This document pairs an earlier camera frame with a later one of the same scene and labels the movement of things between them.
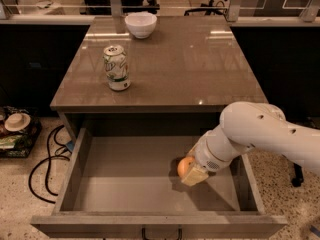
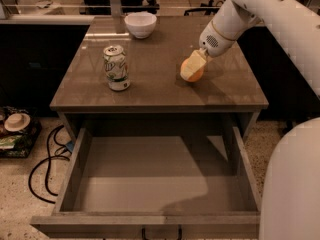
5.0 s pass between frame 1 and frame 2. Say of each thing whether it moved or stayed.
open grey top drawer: stayed
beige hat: stayed
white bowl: stayed
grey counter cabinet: stayed
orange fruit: moved
